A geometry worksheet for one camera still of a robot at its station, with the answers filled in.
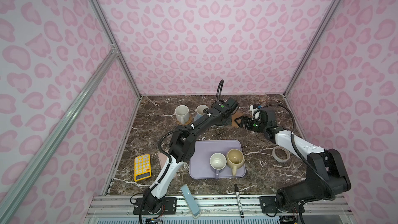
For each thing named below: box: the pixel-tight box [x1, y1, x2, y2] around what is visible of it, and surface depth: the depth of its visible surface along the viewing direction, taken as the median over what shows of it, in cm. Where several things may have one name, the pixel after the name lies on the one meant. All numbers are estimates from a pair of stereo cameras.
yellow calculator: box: [133, 153, 152, 182], surface depth 86 cm
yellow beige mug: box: [226, 148, 245, 177], surface depth 82 cm
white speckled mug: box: [175, 104, 190, 125], surface depth 100 cm
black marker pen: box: [234, 183, 245, 219], surface depth 75 cm
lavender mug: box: [209, 152, 227, 180], surface depth 82 cm
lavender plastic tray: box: [189, 140, 247, 179], surface depth 86 cm
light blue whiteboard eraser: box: [180, 184, 202, 219], surface depth 76 cm
